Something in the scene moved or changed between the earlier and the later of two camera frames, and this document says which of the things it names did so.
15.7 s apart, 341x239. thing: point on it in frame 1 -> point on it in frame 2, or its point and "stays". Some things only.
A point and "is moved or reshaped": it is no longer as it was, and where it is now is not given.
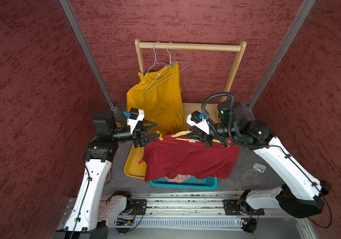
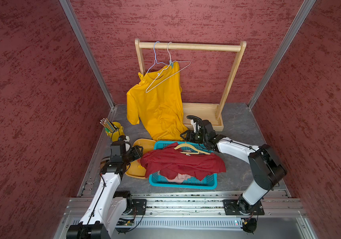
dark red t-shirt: (165, 155) is moved or reshaped
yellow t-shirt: (158, 93) stays
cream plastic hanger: (187, 132) is moved or reshaped
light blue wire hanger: (155, 58) stays
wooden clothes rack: (207, 110) stays
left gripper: (138, 137) -> (136, 152)
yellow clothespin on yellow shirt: (141, 76) stays
